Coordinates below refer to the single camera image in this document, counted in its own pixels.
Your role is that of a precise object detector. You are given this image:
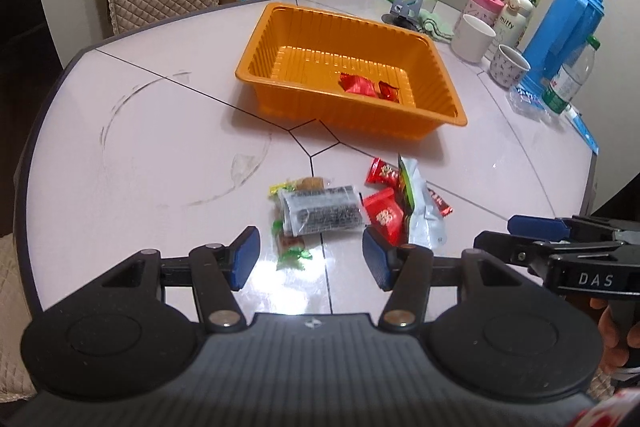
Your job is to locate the grey phone stand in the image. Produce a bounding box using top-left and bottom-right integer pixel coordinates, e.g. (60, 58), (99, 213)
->
(381, 0), (426, 28)

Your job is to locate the white thermos bottle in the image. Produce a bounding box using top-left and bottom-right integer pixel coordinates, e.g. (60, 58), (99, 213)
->
(497, 0), (536, 50)

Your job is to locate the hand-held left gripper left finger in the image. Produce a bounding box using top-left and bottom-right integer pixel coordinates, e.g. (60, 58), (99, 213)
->
(52, 226), (262, 334)

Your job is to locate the shiny red candy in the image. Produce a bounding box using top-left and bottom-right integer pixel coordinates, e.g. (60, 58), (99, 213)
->
(339, 73), (379, 98)
(376, 80), (401, 102)

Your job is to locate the blue thermos jug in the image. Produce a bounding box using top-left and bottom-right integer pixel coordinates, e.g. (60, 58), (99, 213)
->
(517, 0), (607, 101)

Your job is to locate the red brown candy stick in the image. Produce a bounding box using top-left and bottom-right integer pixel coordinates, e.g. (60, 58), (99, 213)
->
(427, 189), (454, 217)

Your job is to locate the green cloth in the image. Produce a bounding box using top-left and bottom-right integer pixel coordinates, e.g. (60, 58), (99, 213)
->
(417, 9), (458, 42)

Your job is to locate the blue flat packet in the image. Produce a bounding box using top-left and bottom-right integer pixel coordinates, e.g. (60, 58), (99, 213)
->
(567, 107), (600, 155)

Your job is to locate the small red candy packet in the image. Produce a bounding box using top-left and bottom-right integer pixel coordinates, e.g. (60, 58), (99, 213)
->
(365, 157), (403, 188)

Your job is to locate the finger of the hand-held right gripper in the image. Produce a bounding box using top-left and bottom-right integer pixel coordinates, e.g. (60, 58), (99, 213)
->
(507, 215), (618, 241)
(474, 231), (626, 276)

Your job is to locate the green label water bottle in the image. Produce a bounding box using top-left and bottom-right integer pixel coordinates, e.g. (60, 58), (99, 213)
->
(542, 36), (601, 115)

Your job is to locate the white mug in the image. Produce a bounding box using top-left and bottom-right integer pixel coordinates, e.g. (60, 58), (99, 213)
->
(451, 14), (497, 62)

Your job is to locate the green brown candy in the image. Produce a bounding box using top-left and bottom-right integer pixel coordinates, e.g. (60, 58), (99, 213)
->
(270, 217), (314, 272)

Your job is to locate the large red square packet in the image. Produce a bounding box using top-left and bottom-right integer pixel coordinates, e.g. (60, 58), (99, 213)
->
(361, 188), (406, 248)

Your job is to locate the black grey snack packet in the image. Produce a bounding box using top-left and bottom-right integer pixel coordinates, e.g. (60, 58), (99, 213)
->
(277, 184), (373, 238)

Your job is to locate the clear packet blue print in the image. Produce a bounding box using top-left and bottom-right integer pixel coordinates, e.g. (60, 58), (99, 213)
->
(509, 84), (551, 121)

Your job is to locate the beige quilted cushion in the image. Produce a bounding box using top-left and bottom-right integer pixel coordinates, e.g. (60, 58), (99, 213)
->
(0, 234), (42, 404)

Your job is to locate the orange plastic tray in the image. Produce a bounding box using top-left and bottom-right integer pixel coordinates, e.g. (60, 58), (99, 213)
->
(235, 2), (468, 142)

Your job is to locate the person's right hand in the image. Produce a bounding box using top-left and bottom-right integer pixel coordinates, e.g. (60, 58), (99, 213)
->
(590, 299), (640, 375)

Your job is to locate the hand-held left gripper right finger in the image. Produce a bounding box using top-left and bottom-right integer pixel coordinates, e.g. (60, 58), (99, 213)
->
(363, 226), (576, 333)

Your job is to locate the patterned white cup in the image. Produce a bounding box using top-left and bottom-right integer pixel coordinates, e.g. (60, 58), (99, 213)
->
(489, 44), (531, 88)

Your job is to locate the silver green snack pouch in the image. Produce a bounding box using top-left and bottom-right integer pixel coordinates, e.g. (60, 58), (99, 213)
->
(397, 154), (448, 250)

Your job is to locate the red white cloth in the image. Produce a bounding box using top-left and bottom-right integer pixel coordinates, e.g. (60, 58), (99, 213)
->
(572, 388), (640, 427)

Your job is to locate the pink lid cup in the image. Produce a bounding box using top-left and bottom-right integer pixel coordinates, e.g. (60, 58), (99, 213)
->
(462, 0), (506, 25)

